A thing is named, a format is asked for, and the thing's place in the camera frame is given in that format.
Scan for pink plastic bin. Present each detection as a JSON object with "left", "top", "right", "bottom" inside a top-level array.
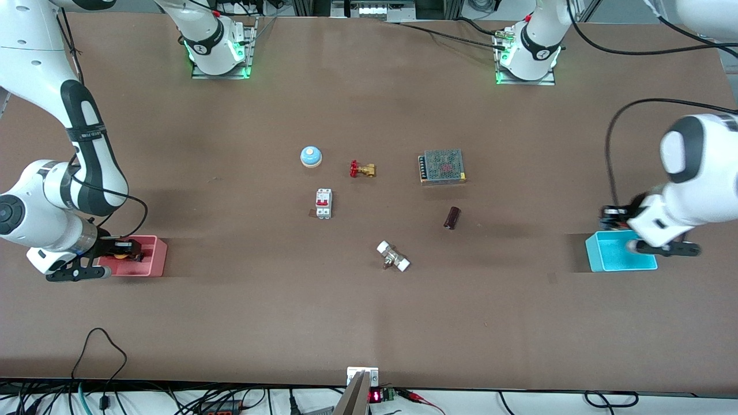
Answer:
[{"left": 97, "top": 235, "right": 168, "bottom": 278}]

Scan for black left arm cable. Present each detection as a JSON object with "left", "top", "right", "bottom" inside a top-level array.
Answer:
[{"left": 567, "top": 0, "right": 738, "bottom": 212}]

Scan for black coiled cable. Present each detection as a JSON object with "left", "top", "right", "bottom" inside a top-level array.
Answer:
[{"left": 584, "top": 391, "right": 639, "bottom": 409}]

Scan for cyan plastic bin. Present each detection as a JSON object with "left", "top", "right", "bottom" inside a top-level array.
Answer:
[{"left": 585, "top": 229, "right": 658, "bottom": 273}]

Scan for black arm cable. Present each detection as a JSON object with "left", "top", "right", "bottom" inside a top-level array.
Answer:
[
  {"left": 567, "top": 0, "right": 738, "bottom": 212},
  {"left": 55, "top": 6, "right": 149, "bottom": 240}
]

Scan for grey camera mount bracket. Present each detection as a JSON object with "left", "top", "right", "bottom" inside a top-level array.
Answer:
[{"left": 332, "top": 367, "right": 380, "bottom": 415}]

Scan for black cable across table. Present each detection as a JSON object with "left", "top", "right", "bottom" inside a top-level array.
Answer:
[{"left": 397, "top": 17, "right": 511, "bottom": 51}]

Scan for metal fitting white ends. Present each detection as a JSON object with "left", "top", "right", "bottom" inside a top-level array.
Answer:
[{"left": 376, "top": 240, "right": 411, "bottom": 273}]

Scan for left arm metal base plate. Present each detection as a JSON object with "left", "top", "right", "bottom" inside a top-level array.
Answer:
[{"left": 495, "top": 28, "right": 556, "bottom": 86}]

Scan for black looped cable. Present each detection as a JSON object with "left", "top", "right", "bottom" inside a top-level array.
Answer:
[{"left": 70, "top": 327, "right": 129, "bottom": 415}]

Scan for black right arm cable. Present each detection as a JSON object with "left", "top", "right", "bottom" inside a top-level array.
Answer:
[{"left": 55, "top": 6, "right": 149, "bottom": 240}]

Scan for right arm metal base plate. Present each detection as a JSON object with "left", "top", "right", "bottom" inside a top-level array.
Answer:
[{"left": 191, "top": 16, "right": 258, "bottom": 80}]

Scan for red clip cable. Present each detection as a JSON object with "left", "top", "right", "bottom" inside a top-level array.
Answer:
[{"left": 398, "top": 390, "right": 446, "bottom": 415}]

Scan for metal mesh power supply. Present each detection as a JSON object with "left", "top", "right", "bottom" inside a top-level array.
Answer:
[{"left": 419, "top": 149, "right": 467, "bottom": 186}]

